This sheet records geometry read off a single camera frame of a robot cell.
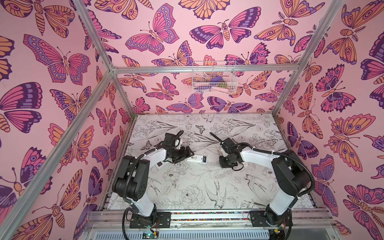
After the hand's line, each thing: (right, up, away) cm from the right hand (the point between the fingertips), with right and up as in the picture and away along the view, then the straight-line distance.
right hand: (221, 163), depth 92 cm
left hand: (-19, +6, -1) cm, 20 cm away
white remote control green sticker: (-14, +2, +2) cm, 15 cm away
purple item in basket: (-2, +54, +4) cm, 54 cm away
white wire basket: (-12, +58, +4) cm, 59 cm away
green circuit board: (-39, -30, -20) cm, 53 cm away
